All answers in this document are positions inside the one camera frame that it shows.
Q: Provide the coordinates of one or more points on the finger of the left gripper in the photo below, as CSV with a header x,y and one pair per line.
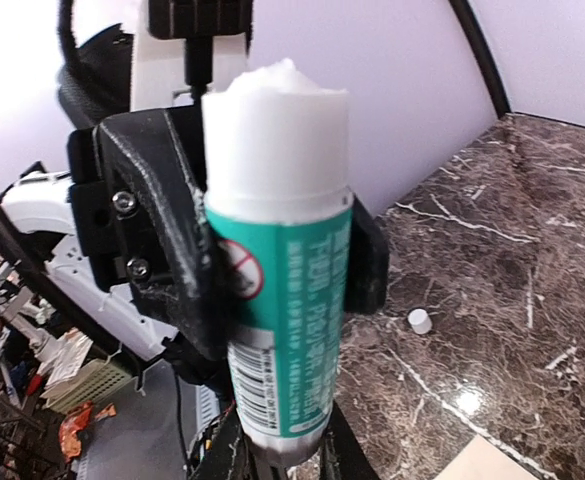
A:
x,y
368,264

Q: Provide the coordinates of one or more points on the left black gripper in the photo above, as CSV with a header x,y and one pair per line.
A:
x,y
137,199

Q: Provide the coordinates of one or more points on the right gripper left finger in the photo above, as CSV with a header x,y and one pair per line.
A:
x,y
227,453

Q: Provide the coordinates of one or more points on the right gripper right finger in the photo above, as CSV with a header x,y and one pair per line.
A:
x,y
342,457

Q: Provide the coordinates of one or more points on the small white glue cap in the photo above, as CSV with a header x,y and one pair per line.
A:
x,y
420,321

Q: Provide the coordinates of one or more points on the white green glue stick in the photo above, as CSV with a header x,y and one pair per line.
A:
x,y
276,152

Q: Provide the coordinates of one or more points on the beige paper envelope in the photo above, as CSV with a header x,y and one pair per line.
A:
x,y
482,460

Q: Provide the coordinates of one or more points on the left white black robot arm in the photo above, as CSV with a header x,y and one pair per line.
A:
x,y
176,350

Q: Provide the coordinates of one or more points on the white slotted cable duct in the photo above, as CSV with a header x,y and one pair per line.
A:
x,y
207,406

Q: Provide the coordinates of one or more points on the left black frame post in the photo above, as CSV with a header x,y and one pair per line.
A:
x,y
483,56

